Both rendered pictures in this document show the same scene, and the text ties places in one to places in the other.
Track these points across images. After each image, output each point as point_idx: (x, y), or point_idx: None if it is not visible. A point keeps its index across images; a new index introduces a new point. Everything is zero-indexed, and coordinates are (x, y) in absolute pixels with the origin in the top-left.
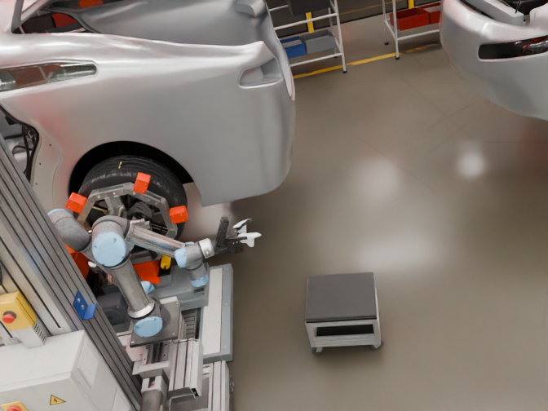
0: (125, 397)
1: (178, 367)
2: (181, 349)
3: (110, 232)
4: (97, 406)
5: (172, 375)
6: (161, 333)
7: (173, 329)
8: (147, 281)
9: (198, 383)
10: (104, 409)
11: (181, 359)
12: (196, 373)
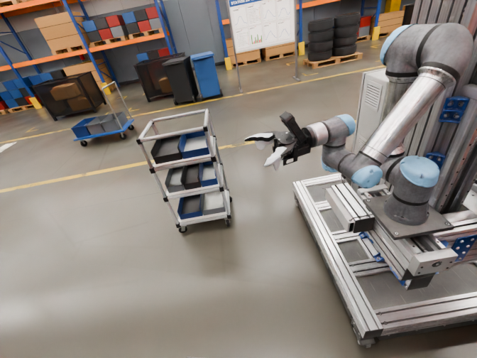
0: None
1: (351, 196)
2: (360, 209)
3: (403, 29)
4: (359, 114)
5: (352, 191)
6: (385, 200)
7: (373, 204)
8: (417, 172)
9: (327, 194)
10: (360, 125)
11: (353, 202)
12: (332, 196)
